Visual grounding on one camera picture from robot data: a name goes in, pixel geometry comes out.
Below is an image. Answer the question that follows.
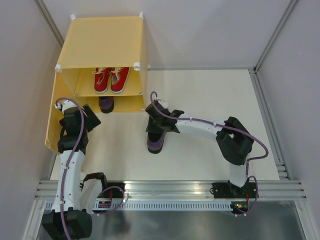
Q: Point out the purple leather loafer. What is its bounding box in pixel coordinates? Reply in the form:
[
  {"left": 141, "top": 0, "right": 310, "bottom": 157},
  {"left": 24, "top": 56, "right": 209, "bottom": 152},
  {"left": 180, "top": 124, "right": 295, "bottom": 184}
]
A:
[
  {"left": 98, "top": 96, "right": 115, "bottom": 114},
  {"left": 146, "top": 125, "right": 167, "bottom": 154}
]

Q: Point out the red canvas sneaker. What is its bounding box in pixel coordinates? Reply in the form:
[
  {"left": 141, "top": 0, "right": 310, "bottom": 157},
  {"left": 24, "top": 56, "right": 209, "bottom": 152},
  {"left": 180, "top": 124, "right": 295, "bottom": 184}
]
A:
[
  {"left": 111, "top": 67, "right": 130, "bottom": 94},
  {"left": 92, "top": 67, "right": 112, "bottom": 94}
]

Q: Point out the yellow plastic shoe cabinet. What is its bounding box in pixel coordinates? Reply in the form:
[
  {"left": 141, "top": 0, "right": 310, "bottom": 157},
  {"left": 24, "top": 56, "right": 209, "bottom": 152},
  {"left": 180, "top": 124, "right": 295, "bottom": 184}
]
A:
[{"left": 44, "top": 13, "right": 149, "bottom": 153}]

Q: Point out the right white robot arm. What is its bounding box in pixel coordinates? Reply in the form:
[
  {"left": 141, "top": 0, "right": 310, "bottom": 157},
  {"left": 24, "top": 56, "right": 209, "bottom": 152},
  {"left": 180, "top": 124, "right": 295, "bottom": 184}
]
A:
[{"left": 146, "top": 100, "right": 257, "bottom": 199}]

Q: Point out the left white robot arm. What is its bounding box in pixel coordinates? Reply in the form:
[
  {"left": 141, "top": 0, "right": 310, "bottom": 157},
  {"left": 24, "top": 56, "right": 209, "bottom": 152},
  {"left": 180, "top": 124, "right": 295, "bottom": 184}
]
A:
[{"left": 41, "top": 98, "right": 109, "bottom": 240}]

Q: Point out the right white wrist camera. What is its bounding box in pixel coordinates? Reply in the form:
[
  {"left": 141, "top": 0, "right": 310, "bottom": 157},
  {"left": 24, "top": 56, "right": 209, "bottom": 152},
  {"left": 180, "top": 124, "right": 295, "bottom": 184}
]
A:
[{"left": 153, "top": 98, "right": 168, "bottom": 109}]

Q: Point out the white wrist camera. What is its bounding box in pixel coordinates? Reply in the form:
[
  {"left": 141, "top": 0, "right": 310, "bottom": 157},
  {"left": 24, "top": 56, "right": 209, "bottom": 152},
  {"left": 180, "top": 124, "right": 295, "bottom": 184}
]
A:
[
  {"left": 54, "top": 97, "right": 77, "bottom": 113},
  {"left": 153, "top": 98, "right": 168, "bottom": 109}
]

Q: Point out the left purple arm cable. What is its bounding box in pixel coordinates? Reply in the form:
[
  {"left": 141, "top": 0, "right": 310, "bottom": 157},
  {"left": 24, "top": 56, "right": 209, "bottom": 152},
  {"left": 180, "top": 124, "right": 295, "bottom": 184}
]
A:
[{"left": 54, "top": 96, "right": 126, "bottom": 238}]

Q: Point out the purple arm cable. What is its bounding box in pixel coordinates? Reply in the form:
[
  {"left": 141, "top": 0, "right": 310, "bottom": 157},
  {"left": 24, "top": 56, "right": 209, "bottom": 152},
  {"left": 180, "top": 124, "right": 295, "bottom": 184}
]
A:
[
  {"left": 54, "top": 96, "right": 126, "bottom": 238},
  {"left": 149, "top": 91, "right": 270, "bottom": 218}
]

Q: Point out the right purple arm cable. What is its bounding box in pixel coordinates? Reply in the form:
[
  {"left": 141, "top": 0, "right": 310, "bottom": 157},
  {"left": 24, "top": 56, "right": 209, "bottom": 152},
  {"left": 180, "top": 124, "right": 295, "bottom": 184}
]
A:
[{"left": 149, "top": 91, "right": 270, "bottom": 218}]

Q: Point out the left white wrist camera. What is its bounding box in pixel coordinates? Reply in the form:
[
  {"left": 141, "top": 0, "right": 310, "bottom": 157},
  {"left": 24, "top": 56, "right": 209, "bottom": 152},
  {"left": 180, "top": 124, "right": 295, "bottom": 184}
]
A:
[{"left": 54, "top": 97, "right": 77, "bottom": 113}]

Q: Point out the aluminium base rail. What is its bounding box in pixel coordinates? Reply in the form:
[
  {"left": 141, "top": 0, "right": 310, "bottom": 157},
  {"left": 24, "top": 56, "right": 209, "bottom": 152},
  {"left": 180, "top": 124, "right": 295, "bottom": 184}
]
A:
[{"left": 34, "top": 179, "right": 308, "bottom": 201}]

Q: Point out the white slotted cable duct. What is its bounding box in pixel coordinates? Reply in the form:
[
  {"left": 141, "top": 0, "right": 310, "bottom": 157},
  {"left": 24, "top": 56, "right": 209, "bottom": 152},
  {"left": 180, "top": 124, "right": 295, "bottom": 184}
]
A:
[{"left": 93, "top": 200, "right": 245, "bottom": 212}]

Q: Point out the aluminium frame post right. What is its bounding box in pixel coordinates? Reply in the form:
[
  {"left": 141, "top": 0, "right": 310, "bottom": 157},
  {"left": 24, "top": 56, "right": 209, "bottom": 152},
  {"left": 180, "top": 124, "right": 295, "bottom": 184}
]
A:
[{"left": 248, "top": 0, "right": 299, "bottom": 181}]

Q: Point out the aluminium frame post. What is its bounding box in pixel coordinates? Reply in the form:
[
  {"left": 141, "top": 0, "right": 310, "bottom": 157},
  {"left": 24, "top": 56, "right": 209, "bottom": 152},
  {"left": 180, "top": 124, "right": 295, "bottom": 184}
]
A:
[
  {"left": 248, "top": 0, "right": 299, "bottom": 181},
  {"left": 33, "top": 0, "right": 64, "bottom": 48}
]

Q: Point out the aluminium frame post left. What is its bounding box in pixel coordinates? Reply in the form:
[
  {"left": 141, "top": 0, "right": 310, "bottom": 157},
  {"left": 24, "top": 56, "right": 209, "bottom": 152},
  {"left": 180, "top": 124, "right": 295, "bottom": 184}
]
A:
[{"left": 33, "top": 0, "right": 64, "bottom": 48}]

